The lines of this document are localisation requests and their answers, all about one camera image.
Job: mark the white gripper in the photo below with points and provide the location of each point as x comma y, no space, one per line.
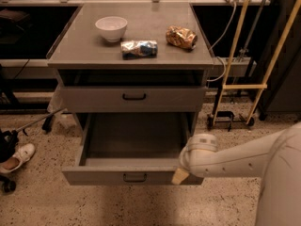
195,154

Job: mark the grey drawer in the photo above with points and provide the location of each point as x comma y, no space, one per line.
129,149
132,90

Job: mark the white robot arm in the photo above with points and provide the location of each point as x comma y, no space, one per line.
275,158

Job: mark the grey top drawer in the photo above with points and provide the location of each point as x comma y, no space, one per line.
132,90

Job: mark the grey drawer cabinet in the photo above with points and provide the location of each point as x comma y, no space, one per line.
132,58

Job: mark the clear plastic bag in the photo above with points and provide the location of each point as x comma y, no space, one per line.
62,115

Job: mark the crushed blue silver can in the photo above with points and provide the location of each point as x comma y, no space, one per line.
139,48

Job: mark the crushed gold can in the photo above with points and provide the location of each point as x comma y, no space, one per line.
181,37

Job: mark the white sneaker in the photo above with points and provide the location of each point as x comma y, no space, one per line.
22,155

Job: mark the white ceramic bowl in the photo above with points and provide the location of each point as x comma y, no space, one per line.
112,28

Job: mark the grey metal pole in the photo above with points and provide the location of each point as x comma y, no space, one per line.
46,127

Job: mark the black caster wheel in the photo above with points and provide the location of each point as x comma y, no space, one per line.
7,185

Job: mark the grey wall-mounted box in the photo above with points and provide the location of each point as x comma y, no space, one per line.
237,68

